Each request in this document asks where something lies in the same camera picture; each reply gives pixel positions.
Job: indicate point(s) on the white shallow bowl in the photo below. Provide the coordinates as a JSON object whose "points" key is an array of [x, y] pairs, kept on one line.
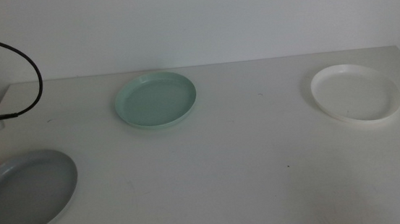
{"points": [[356, 94]]}

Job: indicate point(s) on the pale green shallow bowl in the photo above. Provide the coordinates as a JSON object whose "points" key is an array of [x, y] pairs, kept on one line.
{"points": [[155, 101]]}

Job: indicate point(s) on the grey shallow bowl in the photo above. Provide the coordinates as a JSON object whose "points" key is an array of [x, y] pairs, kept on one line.
{"points": [[33, 195]]}

